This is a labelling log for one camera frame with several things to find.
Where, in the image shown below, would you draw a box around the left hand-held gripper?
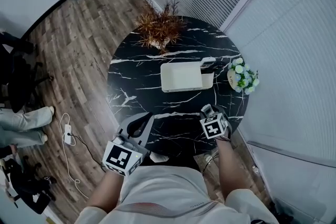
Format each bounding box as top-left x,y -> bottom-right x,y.
101,112 -> 155,177

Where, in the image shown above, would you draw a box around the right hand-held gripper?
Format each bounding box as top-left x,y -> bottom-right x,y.
199,104 -> 233,141

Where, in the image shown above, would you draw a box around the white storage box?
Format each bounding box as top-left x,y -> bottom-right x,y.
160,61 -> 215,93

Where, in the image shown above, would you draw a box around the person's right forearm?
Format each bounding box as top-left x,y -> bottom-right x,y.
214,137 -> 249,200

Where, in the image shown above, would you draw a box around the person's left forearm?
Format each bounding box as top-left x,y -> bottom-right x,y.
86,168 -> 124,215

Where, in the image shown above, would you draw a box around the person's white shoe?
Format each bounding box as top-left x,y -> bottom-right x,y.
149,152 -> 170,164

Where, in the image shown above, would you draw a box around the white blue flowers in pot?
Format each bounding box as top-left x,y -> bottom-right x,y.
226,57 -> 260,95

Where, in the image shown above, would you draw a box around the white power strip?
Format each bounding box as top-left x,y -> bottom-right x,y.
64,124 -> 73,145

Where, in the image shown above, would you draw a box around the person's white shirt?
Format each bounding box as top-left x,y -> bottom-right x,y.
75,164 -> 280,224

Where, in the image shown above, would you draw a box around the dried orange potted plant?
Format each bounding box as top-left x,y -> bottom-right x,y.
135,0 -> 187,55

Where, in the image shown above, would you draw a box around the black wheeled chair base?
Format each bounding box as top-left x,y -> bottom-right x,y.
0,154 -> 58,216

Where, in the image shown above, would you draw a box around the black office chair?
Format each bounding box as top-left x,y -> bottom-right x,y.
0,31 -> 55,114

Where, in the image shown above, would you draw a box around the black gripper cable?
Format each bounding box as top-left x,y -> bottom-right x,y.
201,151 -> 220,176

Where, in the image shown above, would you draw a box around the black floor cable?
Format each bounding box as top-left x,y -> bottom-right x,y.
67,133 -> 107,173

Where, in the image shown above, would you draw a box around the white power cable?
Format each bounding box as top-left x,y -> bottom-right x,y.
59,112 -> 90,200

